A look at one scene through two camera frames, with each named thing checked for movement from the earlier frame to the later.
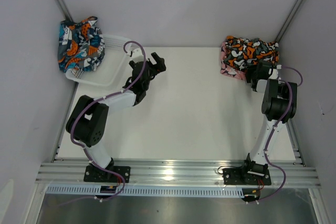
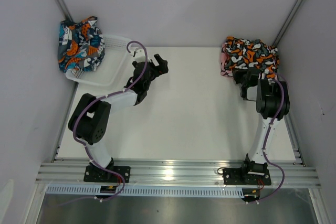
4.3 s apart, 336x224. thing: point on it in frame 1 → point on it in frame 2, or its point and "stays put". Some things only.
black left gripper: [158, 67] stays put
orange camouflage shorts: [240, 53] stays put
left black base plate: [92, 174] stays put
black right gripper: [249, 70] → [237, 72]
